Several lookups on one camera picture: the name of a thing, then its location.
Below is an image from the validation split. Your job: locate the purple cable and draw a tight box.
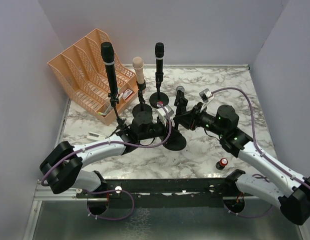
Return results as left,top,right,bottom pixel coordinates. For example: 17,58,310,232
211,87,310,219
41,101,173,221

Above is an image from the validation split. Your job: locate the small white clip piece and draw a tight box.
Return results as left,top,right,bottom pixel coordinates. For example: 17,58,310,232
87,131,106,142

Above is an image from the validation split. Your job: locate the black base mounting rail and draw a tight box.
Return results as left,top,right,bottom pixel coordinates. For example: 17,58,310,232
77,177,240,209

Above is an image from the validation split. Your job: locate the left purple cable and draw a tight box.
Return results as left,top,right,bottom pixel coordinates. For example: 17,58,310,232
41,101,173,221

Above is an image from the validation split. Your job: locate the black microphone silver grille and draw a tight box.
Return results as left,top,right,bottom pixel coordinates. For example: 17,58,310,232
176,85,185,92

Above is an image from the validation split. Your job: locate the peach pink microphone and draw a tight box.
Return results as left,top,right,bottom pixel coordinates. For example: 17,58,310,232
132,56,145,85

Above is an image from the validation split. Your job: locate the red white staples box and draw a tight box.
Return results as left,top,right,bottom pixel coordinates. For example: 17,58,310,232
122,88,134,100

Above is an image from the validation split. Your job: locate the peach plastic file organizer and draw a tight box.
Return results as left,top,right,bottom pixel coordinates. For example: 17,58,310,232
48,28,138,126

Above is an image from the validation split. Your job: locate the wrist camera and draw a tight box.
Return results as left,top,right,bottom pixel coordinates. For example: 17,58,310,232
156,105,174,123
199,88,214,112

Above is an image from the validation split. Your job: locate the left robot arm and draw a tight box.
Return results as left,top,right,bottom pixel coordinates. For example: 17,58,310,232
40,110,173,194

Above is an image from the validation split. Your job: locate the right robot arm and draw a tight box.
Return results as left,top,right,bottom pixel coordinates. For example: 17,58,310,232
174,103,310,226

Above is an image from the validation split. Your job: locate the black tripod microphone stand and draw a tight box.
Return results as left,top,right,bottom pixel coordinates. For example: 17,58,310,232
108,93,128,138

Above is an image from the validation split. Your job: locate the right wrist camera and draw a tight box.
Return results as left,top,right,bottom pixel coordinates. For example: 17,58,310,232
199,88,214,112

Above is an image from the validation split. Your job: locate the red black small bottle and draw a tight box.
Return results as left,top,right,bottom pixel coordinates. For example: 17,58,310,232
215,158,228,171

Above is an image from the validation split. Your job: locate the black microphone white band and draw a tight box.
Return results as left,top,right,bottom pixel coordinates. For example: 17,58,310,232
101,42,118,98

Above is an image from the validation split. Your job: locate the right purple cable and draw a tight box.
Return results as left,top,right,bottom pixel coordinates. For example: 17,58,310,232
211,87,310,219

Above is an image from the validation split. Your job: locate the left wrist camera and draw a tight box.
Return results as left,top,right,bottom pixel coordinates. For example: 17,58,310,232
156,105,174,123

